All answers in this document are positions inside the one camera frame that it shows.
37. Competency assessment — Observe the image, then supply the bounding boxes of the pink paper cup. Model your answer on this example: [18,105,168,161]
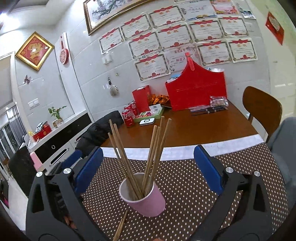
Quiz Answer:
[119,179,166,217]

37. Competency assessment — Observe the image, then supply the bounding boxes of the wooden chopstick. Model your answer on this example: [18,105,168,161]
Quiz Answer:
[142,125,158,193]
[109,119,144,200]
[148,118,171,193]
[144,116,165,196]
[112,210,128,241]
[108,132,138,201]

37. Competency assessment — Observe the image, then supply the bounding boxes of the pink stool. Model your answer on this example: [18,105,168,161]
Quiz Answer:
[30,152,44,172]

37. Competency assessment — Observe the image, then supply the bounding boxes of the white black sideboard cabinet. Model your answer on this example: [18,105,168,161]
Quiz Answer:
[28,110,93,172]

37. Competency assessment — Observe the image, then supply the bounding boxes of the red tin with items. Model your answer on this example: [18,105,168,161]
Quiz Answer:
[28,121,52,142]

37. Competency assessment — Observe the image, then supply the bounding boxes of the potted green plant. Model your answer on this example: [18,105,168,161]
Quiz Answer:
[48,105,67,128]

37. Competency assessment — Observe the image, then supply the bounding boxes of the black jacket on chair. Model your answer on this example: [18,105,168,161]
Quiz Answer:
[75,110,124,158]

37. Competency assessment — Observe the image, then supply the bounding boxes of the brown polka dot mat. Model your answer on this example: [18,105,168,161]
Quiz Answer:
[82,143,289,240]

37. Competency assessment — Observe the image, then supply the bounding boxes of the red soda can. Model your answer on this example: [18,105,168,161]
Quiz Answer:
[121,109,135,128]

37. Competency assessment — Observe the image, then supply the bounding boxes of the brown wooden chair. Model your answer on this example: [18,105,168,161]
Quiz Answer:
[242,86,282,142]

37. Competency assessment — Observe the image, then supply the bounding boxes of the red gift box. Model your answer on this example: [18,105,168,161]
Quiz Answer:
[132,85,151,113]

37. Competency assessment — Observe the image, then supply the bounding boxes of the packaged snack bag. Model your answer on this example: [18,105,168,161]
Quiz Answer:
[210,96,229,108]

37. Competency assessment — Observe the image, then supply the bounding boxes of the green white flat box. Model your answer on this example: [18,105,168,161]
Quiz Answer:
[134,104,164,123]

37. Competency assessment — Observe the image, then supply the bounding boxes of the orange wrapped candies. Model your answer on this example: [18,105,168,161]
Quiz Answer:
[148,94,170,106]

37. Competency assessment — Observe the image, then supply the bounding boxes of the gold framed red picture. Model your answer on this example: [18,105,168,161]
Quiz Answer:
[15,32,54,71]

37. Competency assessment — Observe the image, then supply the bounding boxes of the red gift basket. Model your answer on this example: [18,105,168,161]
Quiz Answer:
[165,52,227,111]

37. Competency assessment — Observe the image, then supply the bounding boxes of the plum blossom framed painting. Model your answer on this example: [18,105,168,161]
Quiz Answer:
[83,1,156,36]

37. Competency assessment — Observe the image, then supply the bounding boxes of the wall light switch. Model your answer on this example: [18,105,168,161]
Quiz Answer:
[28,98,40,109]

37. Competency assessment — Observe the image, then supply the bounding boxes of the butterfly wall sticker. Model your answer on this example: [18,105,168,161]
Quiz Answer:
[23,75,32,84]

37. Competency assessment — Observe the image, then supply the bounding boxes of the red round wall ornament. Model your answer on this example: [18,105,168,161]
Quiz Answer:
[60,36,69,65]

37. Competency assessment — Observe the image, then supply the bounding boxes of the red paper wall decoration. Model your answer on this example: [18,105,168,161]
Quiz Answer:
[265,12,285,45]

